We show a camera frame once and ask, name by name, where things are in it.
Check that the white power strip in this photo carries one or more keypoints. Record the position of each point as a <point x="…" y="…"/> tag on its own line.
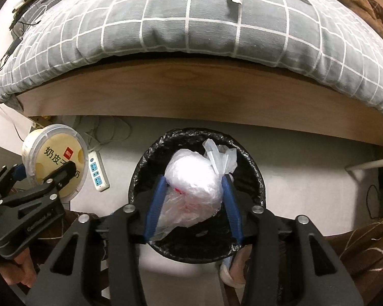
<point x="97" y="171"/>

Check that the round yellow snack lid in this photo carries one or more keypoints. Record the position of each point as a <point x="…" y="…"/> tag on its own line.
<point x="45" y="150"/>

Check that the pink slipper foot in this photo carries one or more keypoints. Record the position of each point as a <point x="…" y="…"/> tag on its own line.
<point x="232" y="268"/>

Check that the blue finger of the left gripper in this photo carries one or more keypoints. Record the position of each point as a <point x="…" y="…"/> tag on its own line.
<point x="19" y="173"/>
<point x="59" y="178"/>

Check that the white plastic trash bag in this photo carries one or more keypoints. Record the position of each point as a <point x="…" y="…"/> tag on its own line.
<point x="194" y="191"/>

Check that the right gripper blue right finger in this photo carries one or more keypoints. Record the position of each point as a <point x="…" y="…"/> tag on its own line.
<point x="232" y="209"/>

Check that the black lined trash bin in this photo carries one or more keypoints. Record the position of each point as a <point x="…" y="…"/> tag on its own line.
<point x="193" y="226"/>

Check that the grey checked bed sheet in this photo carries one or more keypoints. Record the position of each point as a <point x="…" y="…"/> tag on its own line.
<point x="321" y="39"/>

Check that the person's brown patterned leg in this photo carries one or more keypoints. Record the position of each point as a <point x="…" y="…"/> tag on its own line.
<point x="361" y="252"/>

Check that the person's left hand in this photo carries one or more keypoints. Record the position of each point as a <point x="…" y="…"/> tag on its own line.
<point x="19" y="270"/>

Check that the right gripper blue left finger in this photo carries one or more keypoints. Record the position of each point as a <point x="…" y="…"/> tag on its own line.
<point x="158" y="196"/>

